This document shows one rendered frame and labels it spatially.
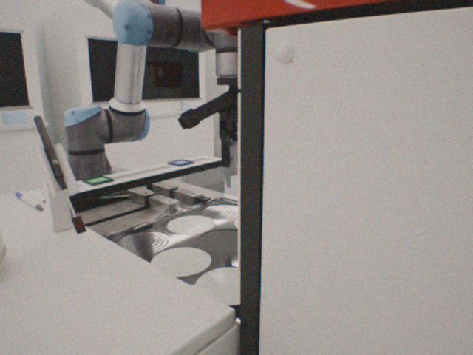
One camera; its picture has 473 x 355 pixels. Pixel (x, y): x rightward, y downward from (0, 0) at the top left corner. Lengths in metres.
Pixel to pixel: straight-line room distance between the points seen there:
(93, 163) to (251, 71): 0.90
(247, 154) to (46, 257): 0.32
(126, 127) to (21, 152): 2.40
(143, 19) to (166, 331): 0.50
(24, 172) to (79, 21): 1.60
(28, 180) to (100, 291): 3.17
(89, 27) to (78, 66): 0.42
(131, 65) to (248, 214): 0.86
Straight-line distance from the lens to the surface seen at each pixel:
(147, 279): 0.41
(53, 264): 0.48
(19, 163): 3.50
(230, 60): 0.63
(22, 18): 3.79
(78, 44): 3.94
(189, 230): 0.69
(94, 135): 1.13
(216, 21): 0.31
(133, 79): 1.11
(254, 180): 0.28
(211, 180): 1.04
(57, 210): 0.57
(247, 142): 0.28
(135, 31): 0.65
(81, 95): 3.91
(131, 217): 0.84
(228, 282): 0.52
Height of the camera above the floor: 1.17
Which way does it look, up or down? 16 degrees down
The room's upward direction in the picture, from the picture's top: straight up
